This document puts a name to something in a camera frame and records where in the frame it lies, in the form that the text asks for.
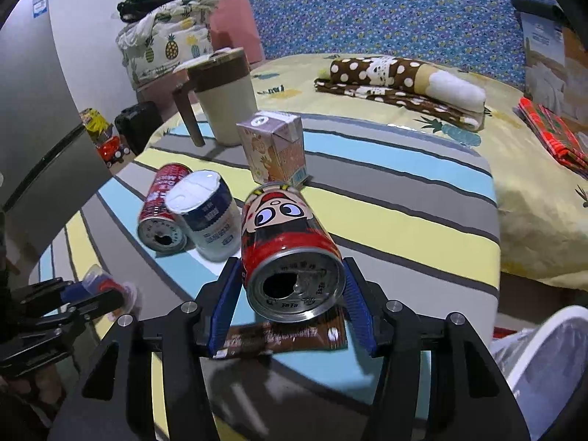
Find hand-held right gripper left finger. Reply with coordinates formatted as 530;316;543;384
48;257;242;441

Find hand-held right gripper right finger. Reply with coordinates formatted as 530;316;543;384
344;257;531;441

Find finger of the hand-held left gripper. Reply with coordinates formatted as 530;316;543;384
11;278;95;308
43;290;126;331

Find small clear plastic cup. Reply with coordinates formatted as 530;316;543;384
85;264;139;323

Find brown sachet packet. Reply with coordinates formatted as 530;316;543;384
215;308;348;360

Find white cup with blue label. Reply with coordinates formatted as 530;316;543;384
165;170;243;262

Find red cartoon face can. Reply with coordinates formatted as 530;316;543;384
241;181;346;323

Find red can with white print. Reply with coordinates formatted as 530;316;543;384
137;163;194;253

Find purple milk carton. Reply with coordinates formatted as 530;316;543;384
236;111;308;189

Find white trash bin with bag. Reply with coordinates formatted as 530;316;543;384
489;305;588;441

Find person's left hand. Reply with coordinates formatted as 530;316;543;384
0;367;67;428

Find striped table cloth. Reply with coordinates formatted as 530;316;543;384
28;110;501;441

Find red toy car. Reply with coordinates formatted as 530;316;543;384
79;108;132;169

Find black backpack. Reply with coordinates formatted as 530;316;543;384
114;101;162;155

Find grey refrigerator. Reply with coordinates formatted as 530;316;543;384
0;0;113;258

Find brown and cream tumbler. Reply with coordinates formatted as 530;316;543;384
172;47;258;148

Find pink storage cabinet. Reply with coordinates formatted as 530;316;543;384
135;73;194;113

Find brown polka dot blanket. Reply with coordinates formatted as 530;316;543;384
315;55;488;132

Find red plaid cloth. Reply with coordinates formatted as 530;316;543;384
517;96;588;169

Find pineapple print bedding pile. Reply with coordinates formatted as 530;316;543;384
116;0;216;90

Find blue floral headboard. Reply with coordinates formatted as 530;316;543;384
239;0;547;88

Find cardboard quilt box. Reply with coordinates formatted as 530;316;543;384
521;9;588;121

